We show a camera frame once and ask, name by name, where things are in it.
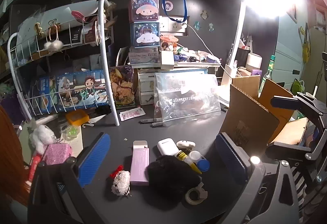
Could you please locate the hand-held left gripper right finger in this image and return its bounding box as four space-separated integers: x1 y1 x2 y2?
216 132 299 224

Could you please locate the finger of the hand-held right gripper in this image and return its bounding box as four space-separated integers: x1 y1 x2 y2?
266 132 327 161
271 93 327 122

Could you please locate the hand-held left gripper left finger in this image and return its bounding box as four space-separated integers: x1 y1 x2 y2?
28 133 111 224

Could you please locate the blue and white contact lens case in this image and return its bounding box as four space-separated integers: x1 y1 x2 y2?
188 150 210 172

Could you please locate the brown cardboard box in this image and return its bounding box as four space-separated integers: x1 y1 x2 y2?
220 76 310 148

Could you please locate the yellow glue bottle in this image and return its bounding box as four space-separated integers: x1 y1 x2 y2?
175 151 202 174

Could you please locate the clear tape roll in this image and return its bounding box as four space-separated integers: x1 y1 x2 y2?
185 182 207 205

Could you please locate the black fluffy pouch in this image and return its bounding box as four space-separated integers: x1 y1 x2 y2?
146 155 202 197

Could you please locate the white earbuds case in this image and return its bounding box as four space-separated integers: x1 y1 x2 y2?
157 138 179 156

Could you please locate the striped cloth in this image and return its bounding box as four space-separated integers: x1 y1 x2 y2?
291 164 315 194

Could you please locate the green bottle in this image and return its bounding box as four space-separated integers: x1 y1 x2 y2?
259 55 276 94

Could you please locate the white crochet cat plush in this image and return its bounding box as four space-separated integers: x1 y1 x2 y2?
110 166 131 196

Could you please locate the pink patterned box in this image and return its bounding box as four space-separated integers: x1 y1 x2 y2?
42 143 73 165

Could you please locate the pale green wardrobe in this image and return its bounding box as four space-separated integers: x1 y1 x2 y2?
274 17 327 94

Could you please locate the small orange box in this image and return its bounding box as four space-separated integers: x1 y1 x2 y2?
66 109 90 126

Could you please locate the purple paper box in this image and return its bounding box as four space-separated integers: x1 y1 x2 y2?
130 140 150 186

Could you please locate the white fish shaped toy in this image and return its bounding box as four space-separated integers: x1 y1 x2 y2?
177 140 196 149

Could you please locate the white cylindrical humidifier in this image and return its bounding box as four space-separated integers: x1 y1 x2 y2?
246 53 263 73

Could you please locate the red packet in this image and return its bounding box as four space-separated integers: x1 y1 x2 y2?
28 154 43 184

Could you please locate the white packet with pink print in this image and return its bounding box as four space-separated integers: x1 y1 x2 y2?
119 108 146 122

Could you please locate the blue anime printed box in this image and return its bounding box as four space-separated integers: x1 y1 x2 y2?
38 70 111 114

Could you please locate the clear zip bag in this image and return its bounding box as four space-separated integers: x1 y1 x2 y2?
154 72 221 127

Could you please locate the white desk lamp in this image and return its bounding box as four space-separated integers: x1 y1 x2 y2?
221 0 304 86

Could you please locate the golden anime art card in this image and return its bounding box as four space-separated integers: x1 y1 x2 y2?
109 65 136 109

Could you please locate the white desktop drawer unit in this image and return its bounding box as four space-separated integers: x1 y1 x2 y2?
137 68 157 105

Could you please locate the white desktop shelf riser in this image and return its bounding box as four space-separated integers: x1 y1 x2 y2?
138 60 220 71

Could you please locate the white and blue medicine box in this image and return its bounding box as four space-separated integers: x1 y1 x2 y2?
128 46 161 64

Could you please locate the small white box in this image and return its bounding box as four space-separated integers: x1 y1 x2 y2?
160 51 175 70

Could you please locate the white pom pom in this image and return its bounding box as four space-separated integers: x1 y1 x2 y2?
43 39 63 51

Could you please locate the black card with white text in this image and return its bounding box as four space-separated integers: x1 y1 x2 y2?
63 27 86 46

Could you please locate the orange figurine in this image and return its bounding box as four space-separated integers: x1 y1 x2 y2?
160 34 179 51

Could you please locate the white power outlet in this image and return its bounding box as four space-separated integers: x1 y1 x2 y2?
160 16 189 35

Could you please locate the pink character drawer box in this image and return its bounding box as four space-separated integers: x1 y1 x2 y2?
128 0 160 22

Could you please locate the white plush keychain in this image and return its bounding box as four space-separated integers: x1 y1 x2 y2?
29 124 56 154

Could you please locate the yellow character wall sticker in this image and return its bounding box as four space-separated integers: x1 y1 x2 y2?
299 22 311 63

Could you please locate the white wire rack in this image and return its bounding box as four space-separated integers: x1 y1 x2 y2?
7 0 120 127

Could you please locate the white cable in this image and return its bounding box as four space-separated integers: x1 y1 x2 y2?
183 23 228 73

